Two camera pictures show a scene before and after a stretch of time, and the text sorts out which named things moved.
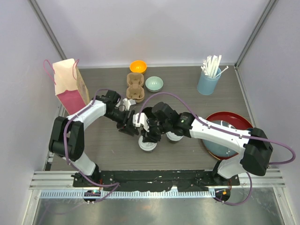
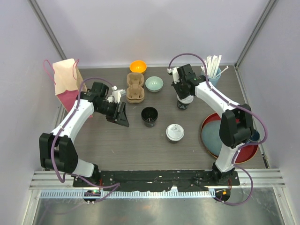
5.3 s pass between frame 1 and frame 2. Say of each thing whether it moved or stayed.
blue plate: stayed
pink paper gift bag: stayed
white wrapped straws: stayed
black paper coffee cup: moved
